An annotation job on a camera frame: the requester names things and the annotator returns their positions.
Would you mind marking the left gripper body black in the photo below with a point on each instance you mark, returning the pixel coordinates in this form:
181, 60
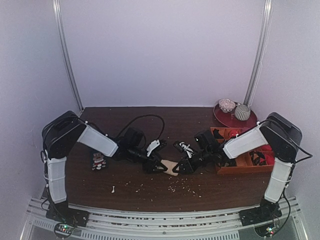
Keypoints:
150, 160

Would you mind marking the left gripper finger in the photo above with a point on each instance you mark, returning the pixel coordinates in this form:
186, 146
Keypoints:
159, 167
150, 167

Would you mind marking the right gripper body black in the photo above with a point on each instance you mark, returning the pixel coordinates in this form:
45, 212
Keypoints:
188, 165

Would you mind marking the cream striped knitted sock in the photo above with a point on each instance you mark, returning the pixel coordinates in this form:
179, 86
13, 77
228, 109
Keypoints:
170, 165

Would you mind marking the wooden compartment tray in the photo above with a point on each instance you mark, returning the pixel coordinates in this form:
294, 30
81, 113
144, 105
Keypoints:
245, 160

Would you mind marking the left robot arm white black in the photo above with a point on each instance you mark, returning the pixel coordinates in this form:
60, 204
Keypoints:
63, 134

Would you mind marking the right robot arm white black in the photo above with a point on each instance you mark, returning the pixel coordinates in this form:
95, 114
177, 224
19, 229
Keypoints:
273, 142

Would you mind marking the black sock in tray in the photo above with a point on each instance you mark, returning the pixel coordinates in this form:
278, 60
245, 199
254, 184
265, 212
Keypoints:
217, 134

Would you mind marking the dark teal patterned sock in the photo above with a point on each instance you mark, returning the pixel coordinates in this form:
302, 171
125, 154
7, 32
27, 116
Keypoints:
97, 160

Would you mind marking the red sock in tray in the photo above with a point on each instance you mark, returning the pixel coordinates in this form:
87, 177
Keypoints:
233, 133
268, 154

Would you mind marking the red round plate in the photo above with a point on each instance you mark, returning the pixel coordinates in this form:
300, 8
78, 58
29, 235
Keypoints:
229, 120

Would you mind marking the white dotted bowl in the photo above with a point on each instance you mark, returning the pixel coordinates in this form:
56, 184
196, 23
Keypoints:
226, 105

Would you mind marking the grey striped cup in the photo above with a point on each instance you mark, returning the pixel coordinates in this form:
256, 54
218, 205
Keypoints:
242, 112

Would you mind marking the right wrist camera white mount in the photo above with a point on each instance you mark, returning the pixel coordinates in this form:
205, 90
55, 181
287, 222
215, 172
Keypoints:
185, 148

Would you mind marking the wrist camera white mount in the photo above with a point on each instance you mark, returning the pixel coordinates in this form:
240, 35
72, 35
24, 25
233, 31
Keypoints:
185, 148
152, 146

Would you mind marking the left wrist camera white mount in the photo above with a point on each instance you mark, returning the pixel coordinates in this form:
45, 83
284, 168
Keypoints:
152, 146

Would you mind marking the aluminium front rail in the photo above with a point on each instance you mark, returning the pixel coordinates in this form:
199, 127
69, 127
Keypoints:
224, 224

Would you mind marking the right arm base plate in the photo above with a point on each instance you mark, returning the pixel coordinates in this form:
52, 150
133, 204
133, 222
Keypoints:
258, 215

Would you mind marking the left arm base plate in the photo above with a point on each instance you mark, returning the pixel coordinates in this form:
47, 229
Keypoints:
73, 217

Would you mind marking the right aluminium frame post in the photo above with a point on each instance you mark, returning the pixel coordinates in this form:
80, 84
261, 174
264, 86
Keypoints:
260, 51

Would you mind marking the aluminium frame post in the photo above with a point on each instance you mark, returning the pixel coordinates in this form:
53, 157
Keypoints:
260, 51
66, 57

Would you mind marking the left aluminium frame post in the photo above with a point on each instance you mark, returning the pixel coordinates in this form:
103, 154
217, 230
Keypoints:
66, 57

